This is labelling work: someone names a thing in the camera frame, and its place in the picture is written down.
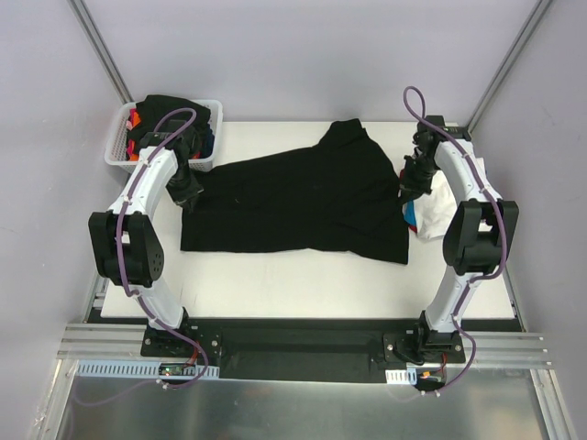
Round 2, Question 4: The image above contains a white t shirt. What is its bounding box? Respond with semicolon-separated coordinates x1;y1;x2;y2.
403;156;488;240

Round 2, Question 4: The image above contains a white plastic laundry basket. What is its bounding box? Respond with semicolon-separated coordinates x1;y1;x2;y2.
104;99;224;173

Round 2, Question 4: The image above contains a black t shirt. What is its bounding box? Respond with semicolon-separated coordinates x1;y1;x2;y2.
180;119;409;265
127;94;213;160

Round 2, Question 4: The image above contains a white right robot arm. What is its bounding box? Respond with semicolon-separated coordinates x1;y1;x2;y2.
393;115;519;365

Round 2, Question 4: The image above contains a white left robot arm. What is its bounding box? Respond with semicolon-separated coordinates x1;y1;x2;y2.
88;108;203;357

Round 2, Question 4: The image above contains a dark blue t shirt in basket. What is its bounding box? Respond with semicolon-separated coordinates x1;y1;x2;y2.
198;130;216;159

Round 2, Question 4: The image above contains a pink t shirt in basket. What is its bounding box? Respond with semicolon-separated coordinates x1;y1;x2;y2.
125;108;138;160

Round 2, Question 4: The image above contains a black t shirt in basket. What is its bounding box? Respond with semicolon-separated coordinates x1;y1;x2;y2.
127;94;213;160

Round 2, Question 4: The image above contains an orange t shirt in basket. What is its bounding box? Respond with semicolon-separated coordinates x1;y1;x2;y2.
127;109;143;161

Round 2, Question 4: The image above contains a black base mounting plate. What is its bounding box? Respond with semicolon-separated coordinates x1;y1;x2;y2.
140;318;465;383

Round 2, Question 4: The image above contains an aluminium front rail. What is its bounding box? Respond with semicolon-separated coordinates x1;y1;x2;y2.
57;324;554;369

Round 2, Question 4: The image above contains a right white cable duct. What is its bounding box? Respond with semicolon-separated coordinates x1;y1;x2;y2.
385;368;417;386

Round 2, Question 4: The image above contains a white cable duct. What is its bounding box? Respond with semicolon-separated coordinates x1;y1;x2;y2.
385;368;417;386
77;360;220;380

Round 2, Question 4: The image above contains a left white cable duct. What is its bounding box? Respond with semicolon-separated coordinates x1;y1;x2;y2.
77;360;220;380

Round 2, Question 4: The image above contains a left aluminium frame post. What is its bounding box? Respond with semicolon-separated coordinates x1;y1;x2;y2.
67;0;134;109

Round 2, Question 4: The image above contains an aluminium frame post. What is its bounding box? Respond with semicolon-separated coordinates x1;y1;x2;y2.
67;0;134;109
466;0;554;134

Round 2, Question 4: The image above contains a right aluminium frame post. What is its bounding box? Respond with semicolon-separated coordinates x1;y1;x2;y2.
466;0;554;134

